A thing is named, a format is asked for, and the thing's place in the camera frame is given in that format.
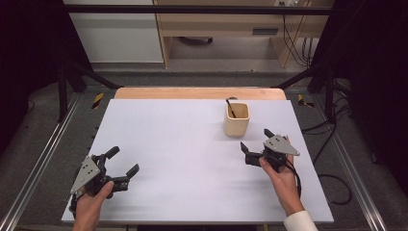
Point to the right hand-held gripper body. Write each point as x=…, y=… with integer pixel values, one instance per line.
x=279, y=146

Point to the black curtain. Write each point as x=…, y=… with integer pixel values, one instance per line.
x=369, y=64
x=29, y=64

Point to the black frame bar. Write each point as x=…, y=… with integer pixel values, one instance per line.
x=192, y=9

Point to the aluminium rail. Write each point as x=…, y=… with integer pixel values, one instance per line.
x=352, y=166
x=41, y=154

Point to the thin black brush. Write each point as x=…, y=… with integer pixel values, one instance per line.
x=231, y=109

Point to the white cabinet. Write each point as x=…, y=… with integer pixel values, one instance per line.
x=115, y=38

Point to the white power socket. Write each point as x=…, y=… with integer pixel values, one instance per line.
x=290, y=2

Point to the person's left hand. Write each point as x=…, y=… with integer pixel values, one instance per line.
x=91, y=205

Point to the cream square cup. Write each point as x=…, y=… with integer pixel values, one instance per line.
x=236, y=125

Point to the light wooden desk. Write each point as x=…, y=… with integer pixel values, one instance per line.
x=224, y=22

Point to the black metal stand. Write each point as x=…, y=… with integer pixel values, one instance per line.
x=328, y=93
x=62, y=93

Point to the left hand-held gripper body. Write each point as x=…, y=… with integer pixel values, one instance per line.
x=86, y=173

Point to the person's right hand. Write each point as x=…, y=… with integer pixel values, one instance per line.
x=285, y=189

